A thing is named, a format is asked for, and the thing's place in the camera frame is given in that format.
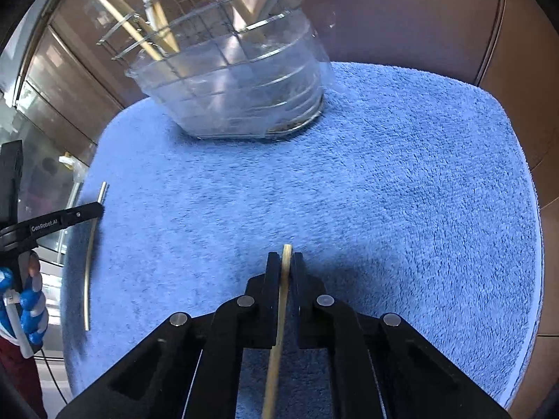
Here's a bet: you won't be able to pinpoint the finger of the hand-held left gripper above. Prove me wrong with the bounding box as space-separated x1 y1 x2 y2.
0 202 106 250

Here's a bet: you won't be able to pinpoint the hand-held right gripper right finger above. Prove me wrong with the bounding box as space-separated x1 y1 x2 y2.
290 251 511 419

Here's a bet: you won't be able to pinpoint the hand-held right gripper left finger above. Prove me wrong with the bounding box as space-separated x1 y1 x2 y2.
56 251 284 419

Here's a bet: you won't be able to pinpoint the silver metal chopstick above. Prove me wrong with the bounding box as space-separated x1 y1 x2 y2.
84 181 108 331

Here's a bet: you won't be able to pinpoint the wooden chopstick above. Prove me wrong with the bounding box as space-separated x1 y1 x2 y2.
261 244 293 419
98 0 165 62

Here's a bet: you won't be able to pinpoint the clear plastic utensil holder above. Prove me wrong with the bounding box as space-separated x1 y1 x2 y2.
97 0 338 141

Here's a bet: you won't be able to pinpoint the white plastic fork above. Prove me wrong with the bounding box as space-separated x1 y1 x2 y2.
130 0 181 56

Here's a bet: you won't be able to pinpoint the person's left hand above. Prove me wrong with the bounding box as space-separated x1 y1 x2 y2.
0 252 48 357

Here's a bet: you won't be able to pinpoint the sliding glass door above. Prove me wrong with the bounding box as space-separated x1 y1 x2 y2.
0 91 94 359

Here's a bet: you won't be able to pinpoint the blue terry towel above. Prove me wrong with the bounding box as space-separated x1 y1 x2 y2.
61 62 543 409

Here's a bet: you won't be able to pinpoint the person's dark red trousers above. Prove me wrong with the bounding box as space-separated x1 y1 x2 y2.
0 334 48 419

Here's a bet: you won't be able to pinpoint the black cable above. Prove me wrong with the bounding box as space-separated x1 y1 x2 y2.
38 345 71 405

